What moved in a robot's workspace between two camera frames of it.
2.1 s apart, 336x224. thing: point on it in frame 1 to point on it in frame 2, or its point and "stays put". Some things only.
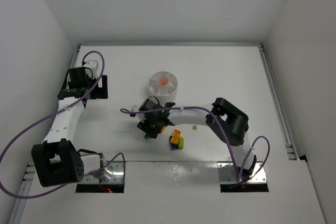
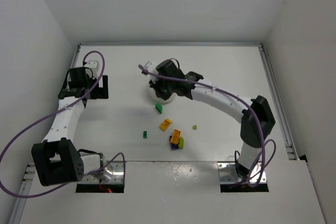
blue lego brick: [174, 147] stays put
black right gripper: [150, 130] to [156, 87]
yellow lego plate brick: [176, 136] stays put
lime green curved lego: [181, 143] stays put
